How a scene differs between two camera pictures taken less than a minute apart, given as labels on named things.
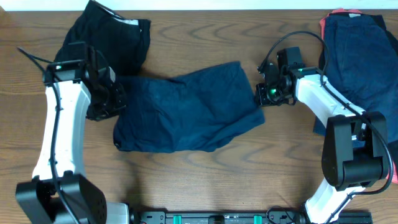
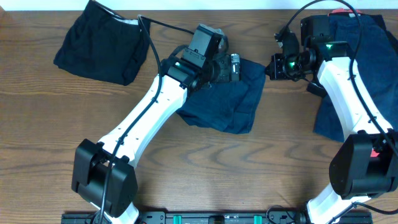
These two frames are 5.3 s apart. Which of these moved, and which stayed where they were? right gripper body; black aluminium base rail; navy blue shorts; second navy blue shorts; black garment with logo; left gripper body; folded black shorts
Moved: navy blue shorts; left gripper body; right gripper body
Stayed: black garment with logo; second navy blue shorts; folded black shorts; black aluminium base rail
